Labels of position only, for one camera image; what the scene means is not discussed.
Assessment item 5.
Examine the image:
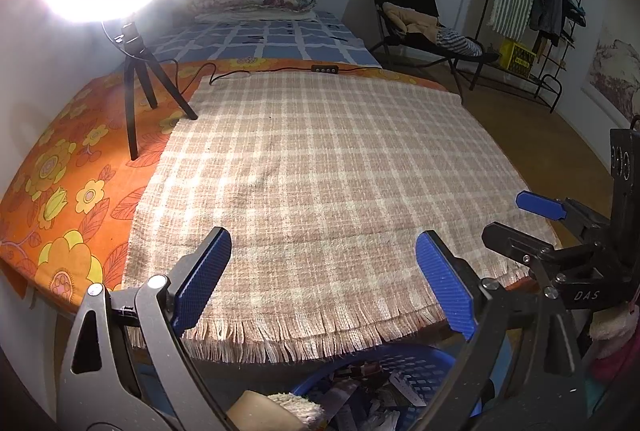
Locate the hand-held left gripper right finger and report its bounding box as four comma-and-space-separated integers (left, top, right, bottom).
415, 230, 584, 431

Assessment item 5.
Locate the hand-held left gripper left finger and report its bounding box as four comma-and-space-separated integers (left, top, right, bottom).
57, 226, 233, 431

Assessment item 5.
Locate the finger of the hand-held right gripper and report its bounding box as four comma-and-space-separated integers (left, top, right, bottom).
516, 190, 611, 244
481, 220, 603, 283

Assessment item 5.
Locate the blue plastic basket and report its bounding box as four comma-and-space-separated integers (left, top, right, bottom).
290, 343, 511, 431

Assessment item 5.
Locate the black clothes rack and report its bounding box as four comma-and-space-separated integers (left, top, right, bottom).
472, 0, 586, 114

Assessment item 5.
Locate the person's fleece clothing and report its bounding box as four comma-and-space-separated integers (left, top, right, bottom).
587, 298, 640, 382

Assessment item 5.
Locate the beige fluffy cloth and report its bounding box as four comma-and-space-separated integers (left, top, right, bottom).
225, 390, 326, 431

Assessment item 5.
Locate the beige plaid blanket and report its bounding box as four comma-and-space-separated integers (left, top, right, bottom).
122, 70, 561, 364

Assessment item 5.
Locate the yellow plastic crate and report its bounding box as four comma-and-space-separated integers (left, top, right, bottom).
499, 38, 538, 76

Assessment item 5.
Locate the striped cloth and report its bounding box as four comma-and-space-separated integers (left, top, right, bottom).
436, 27, 485, 58

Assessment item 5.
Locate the orange floral bed sheet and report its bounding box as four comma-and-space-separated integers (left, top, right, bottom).
0, 58, 463, 302

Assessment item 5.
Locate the teal garment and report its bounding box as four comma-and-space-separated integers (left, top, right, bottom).
565, 0, 588, 28

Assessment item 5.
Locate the dark hanging jacket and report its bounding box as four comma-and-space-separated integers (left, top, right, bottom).
529, 0, 568, 44

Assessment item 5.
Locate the beige jacket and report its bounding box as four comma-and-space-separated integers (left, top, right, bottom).
382, 2, 441, 41

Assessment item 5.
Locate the black tripod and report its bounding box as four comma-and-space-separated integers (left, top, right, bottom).
102, 21, 199, 161

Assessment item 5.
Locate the blue checked bed sheet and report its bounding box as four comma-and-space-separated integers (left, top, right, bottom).
145, 10, 383, 69

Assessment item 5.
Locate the wall poster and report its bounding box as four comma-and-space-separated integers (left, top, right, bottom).
580, 0, 640, 124

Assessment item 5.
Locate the black power cable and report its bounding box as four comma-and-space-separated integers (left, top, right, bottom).
175, 58, 386, 87

